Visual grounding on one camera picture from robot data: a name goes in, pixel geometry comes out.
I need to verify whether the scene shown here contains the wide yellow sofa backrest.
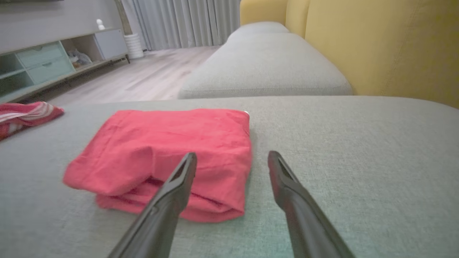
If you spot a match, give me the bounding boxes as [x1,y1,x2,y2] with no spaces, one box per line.
[304,0,459,109]

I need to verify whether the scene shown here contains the white ribbed pot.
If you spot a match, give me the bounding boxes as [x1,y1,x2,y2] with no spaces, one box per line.
[124,33,145,60]

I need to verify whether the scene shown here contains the grey pleated curtain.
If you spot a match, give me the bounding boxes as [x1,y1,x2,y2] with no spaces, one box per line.
[121,0,241,51]

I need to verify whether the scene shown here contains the narrow yellow sofa backrest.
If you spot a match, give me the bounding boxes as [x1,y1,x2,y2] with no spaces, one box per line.
[285,0,311,39]

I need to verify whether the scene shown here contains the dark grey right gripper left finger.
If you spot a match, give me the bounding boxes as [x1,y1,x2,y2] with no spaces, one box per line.
[107,152,198,258]

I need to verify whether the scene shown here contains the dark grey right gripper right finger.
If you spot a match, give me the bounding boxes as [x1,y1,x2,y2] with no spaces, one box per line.
[267,150,356,258]

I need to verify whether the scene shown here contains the grey green TV cabinet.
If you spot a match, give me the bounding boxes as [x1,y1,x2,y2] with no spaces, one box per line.
[0,28,130,104]

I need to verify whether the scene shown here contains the large grey sofa seat cushion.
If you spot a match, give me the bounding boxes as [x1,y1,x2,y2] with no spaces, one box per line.
[0,96,459,258]

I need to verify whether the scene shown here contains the red T-shirt with white sleeves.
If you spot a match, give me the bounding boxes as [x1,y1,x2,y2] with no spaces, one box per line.
[0,101,65,141]

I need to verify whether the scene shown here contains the small grey sofa seat cushion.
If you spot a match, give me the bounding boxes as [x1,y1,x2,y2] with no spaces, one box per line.
[228,21,290,42]

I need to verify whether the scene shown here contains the red shorts with white trim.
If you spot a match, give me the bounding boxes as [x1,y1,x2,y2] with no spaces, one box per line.
[63,109,253,223]

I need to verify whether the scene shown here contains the grey plush toy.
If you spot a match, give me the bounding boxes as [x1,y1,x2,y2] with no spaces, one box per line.
[67,48,93,68]

